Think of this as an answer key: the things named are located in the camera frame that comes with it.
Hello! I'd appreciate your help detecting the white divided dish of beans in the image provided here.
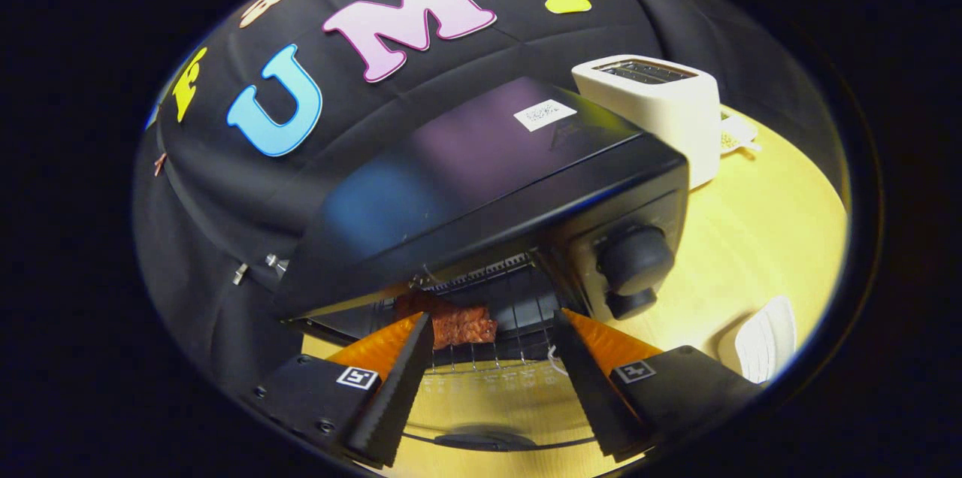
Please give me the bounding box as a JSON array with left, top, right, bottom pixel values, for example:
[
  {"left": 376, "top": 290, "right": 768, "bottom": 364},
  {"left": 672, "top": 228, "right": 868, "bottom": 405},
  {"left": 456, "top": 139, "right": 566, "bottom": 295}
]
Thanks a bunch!
[{"left": 719, "top": 113, "right": 761, "bottom": 158}]

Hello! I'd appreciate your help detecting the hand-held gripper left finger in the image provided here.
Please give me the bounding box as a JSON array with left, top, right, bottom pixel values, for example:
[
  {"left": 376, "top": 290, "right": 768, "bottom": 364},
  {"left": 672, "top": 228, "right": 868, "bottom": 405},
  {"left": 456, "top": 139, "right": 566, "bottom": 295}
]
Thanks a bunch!
[{"left": 252, "top": 311, "right": 436, "bottom": 470}]

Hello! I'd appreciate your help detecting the black toaster oven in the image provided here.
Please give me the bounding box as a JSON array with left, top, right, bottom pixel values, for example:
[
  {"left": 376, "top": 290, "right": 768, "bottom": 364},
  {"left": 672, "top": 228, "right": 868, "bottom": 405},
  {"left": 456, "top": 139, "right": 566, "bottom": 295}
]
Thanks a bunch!
[{"left": 271, "top": 75, "right": 691, "bottom": 453}]

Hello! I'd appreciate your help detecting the white ribbed tray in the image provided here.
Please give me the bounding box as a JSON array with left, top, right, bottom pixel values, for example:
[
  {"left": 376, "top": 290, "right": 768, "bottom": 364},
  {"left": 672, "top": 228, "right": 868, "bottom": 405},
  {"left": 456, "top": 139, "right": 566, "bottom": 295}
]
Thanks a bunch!
[{"left": 717, "top": 295, "right": 798, "bottom": 386}]

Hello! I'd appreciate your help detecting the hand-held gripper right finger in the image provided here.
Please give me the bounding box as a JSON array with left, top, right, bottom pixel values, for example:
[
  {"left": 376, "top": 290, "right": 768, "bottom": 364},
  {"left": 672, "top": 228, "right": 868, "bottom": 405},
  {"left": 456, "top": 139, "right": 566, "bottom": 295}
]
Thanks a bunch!
[{"left": 552, "top": 307, "right": 764, "bottom": 463}]

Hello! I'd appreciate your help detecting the black backdrop cloth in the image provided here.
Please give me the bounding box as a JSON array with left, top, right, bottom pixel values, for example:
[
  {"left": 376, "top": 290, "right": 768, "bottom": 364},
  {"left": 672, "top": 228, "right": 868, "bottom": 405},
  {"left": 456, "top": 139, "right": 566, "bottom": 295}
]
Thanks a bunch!
[{"left": 134, "top": 0, "right": 844, "bottom": 398}]

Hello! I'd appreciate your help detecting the white bread toaster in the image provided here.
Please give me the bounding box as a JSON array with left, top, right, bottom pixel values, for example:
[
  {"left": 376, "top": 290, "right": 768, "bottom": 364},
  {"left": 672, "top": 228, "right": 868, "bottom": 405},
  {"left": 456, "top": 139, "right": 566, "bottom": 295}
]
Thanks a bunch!
[{"left": 570, "top": 54, "right": 723, "bottom": 190}]

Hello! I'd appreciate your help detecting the reddish-brown meat slice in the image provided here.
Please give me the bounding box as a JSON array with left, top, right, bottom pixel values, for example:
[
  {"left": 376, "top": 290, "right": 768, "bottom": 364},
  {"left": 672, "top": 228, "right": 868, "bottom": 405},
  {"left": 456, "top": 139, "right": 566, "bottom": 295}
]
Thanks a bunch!
[{"left": 392, "top": 289, "right": 499, "bottom": 350}]

